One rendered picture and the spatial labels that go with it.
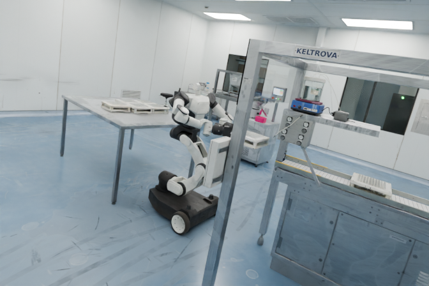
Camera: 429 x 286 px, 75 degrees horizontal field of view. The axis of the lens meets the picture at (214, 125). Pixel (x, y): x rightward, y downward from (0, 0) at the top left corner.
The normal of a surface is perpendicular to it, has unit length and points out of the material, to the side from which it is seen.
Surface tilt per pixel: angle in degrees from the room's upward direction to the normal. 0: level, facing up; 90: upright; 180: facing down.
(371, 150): 90
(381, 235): 90
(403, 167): 90
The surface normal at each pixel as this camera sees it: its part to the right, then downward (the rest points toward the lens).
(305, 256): -0.53, 0.02
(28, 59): 0.79, 0.26
